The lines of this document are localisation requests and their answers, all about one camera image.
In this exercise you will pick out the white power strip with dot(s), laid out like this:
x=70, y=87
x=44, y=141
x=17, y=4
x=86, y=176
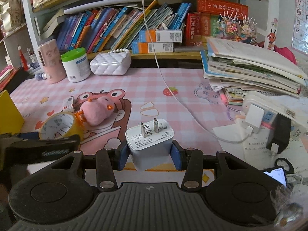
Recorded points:
x=288, y=106

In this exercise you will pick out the pink cylindrical humidifier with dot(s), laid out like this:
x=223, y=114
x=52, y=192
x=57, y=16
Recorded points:
x=51, y=61

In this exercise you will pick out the black power adapter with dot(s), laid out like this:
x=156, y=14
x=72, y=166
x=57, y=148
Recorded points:
x=279, y=135

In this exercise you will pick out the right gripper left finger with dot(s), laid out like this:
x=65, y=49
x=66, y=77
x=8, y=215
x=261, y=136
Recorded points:
x=108, y=161

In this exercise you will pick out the red santa pen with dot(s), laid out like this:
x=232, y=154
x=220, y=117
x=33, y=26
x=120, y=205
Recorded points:
x=23, y=59

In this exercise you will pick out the lower orange white box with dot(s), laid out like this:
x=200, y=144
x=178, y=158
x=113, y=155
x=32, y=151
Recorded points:
x=145, y=48

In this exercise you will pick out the orange white box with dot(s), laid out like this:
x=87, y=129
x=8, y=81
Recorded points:
x=145, y=48
x=164, y=36

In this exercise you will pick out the yellow tape roll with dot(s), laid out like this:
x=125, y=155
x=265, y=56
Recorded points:
x=61, y=125

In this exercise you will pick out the upper orange white box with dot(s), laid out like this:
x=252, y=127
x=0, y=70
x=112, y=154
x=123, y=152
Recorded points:
x=164, y=36

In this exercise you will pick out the white wooden bookshelf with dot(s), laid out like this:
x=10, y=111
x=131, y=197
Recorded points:
x=144, y=16

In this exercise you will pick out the white quilted pearl purse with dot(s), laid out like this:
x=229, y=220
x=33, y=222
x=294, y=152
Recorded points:
x=116, y=62

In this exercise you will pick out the red dictionary box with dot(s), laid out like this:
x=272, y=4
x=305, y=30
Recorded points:
x=217, y=7

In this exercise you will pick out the white staples box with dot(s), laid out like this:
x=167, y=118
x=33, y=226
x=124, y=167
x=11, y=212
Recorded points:
x=68, y=105

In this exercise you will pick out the yellow cardboard box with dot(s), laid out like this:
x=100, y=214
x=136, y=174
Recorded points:
x=11, y=121

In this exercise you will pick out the white charger plug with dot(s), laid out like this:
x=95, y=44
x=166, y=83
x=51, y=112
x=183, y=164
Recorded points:
x=150, y=143

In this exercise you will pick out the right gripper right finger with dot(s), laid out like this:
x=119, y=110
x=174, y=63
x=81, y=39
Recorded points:
x=191, y=162

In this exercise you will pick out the stack of paper books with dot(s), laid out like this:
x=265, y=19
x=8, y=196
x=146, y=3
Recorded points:
x=234, y=69

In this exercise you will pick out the red packets pile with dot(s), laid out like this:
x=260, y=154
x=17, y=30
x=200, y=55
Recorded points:
x=6, y=75

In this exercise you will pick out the smartphone lit screen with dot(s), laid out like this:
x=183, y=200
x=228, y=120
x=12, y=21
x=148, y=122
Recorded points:
x=277, y=173

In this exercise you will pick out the pink plush bird toy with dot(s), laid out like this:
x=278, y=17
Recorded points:
x=94, y=112

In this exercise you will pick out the white cubby shelf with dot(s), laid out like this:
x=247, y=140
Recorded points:
x=9, y=47

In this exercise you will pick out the white jar green lid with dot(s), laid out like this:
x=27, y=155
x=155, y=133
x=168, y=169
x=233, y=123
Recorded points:
x=76, y=65

